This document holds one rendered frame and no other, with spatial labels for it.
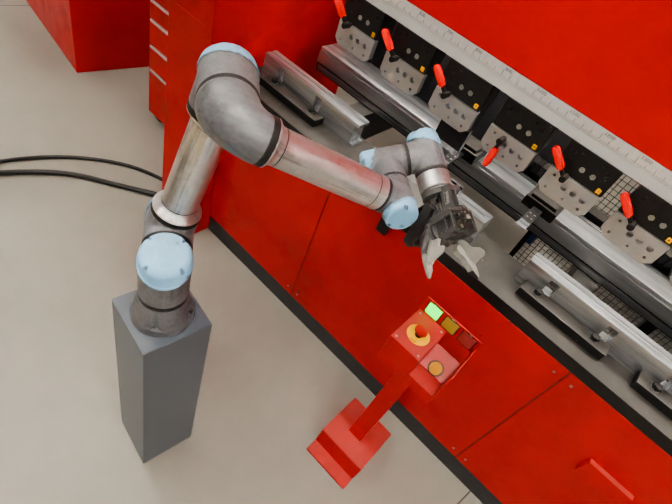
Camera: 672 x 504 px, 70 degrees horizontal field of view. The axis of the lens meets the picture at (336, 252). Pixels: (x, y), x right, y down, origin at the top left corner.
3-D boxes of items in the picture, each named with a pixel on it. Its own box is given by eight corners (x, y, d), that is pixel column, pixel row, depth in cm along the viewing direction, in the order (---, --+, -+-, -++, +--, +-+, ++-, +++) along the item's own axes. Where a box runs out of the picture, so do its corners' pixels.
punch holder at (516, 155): (477, 145, 139) (508, 96, 128) (490, 138, 145) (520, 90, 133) (519, 176, 135) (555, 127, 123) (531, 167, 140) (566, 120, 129)
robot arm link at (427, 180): (409, 182, 110) (434, 185, 114) (413, 200, 108) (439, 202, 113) (431, 166, 104) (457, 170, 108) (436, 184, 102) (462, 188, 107)
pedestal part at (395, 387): (348, 430, 183) (402, 362, 145) (358, 420, 187) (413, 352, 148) (359, 441, 181) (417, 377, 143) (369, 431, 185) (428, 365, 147)
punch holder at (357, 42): (333, 41, 157) (348, -11, 146) (349, 37, 163) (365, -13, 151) (366, 65, 153) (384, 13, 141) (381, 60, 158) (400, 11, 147)
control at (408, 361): (376, 355, 143) (398, 323, 131) (405, 328, 154) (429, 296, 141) (426, 404, 138) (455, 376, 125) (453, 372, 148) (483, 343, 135)
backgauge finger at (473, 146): (422, 158, 162) (428, 146, 159) (459, 138, 179) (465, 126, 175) (450, 179, 159) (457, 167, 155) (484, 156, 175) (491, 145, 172)
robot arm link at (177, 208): (134, 261, 113) (205, 64, 79) (141, 216, 122) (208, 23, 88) (185, 271, 118) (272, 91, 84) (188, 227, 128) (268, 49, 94)
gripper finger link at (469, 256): (493, 271, 103) (467, 238, 102) (473, 280, 107) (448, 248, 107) (499, 264, 105) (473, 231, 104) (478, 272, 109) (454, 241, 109)
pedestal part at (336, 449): (306, 449, 185) (313, 438, 177) (346, 409, 201) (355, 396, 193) (342, 489, 180) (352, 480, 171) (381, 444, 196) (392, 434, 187)
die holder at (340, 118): (261, 74, 188) (265, 51, 182) (272, 71, 192) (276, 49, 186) (351, 147, 174) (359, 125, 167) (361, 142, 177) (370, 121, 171)
